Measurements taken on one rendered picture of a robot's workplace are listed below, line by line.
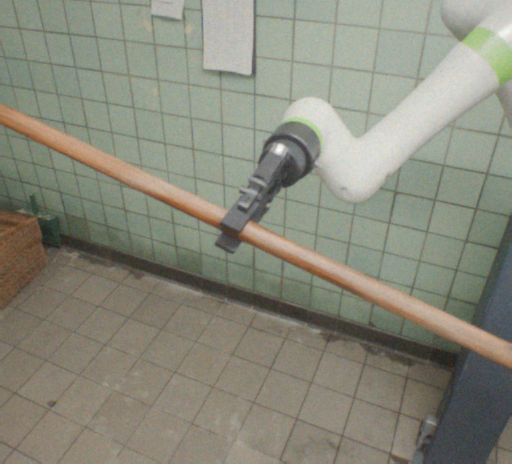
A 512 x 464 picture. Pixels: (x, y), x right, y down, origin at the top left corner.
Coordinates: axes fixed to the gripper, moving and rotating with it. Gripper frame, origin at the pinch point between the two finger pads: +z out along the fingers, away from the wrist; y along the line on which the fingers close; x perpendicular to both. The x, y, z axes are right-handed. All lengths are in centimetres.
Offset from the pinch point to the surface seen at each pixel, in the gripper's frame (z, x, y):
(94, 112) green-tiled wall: -125, 116, 85
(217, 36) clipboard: -122, 58, 26
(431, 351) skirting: -120, -78, 128
